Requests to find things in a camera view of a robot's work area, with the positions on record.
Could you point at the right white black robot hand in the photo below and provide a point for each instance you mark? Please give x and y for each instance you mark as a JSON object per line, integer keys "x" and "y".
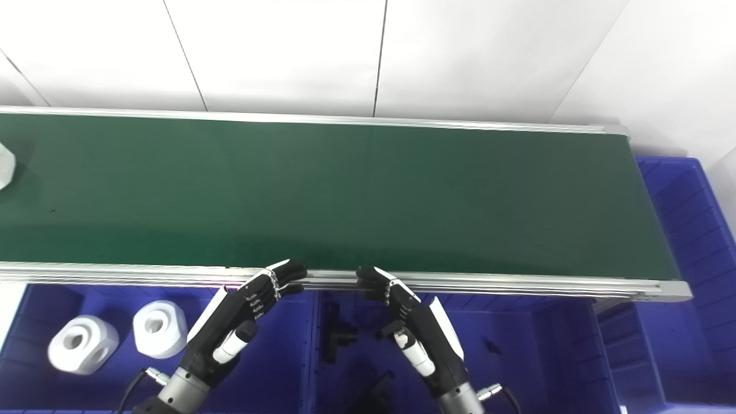
{"x": 434, "y": 351}

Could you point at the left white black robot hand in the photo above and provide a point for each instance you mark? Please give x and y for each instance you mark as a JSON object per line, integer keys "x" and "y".
{"x": 210, "y": 345}

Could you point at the white faceted block part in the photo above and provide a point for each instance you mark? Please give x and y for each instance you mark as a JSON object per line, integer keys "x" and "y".
{"x": 167, "y": 339}
{"x": 6, "y": 167}

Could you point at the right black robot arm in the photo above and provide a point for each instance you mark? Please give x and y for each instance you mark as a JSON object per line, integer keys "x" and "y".
{"x": 460, "y": 401}

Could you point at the blue bin with white parts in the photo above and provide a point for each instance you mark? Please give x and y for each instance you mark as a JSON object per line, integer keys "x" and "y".
{"x": 115, "y": 391}

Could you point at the green conveyor belt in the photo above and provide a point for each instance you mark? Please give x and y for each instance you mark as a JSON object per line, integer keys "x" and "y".
{"x": 345, "y": 201}
{"x": 517, "y": 286}

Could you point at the white block part large hole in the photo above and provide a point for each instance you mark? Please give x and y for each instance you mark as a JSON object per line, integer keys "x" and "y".
{"x": 92, "y": 353}

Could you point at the empty blue bin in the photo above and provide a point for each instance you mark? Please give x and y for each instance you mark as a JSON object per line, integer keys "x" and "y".
{"x": 701, "y": 259}

